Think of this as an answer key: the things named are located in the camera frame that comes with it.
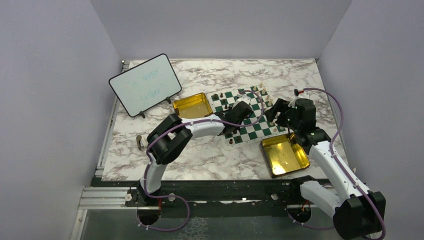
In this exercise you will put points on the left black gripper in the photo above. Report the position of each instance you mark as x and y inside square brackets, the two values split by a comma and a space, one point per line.
[238, 127]

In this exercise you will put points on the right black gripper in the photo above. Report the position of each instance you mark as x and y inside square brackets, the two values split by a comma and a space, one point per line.
[281, 105]

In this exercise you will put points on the tin with dark pieces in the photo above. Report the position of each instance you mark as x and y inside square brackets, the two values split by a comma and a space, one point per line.
[192, 107]

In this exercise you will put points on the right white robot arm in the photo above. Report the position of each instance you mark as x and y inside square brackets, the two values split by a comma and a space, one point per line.
[356, 211]

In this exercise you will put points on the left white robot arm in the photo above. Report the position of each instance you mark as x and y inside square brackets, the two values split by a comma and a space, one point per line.
[167, 141]

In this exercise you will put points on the green white chess board mat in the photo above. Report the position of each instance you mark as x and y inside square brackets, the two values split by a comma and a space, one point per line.
[247, 134]

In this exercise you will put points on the white chess pieces group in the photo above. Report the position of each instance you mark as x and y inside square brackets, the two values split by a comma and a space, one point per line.
[263, 128]

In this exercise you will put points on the empty gold tin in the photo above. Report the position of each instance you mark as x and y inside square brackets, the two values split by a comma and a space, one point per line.
[283, 156]

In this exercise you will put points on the small whiteboard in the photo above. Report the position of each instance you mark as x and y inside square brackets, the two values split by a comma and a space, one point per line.
[146, 85]

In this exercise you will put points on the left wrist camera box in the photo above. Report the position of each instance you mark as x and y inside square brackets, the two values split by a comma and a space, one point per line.
[243, 99]

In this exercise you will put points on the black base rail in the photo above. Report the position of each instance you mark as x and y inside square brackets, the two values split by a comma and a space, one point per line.
[219, 198]

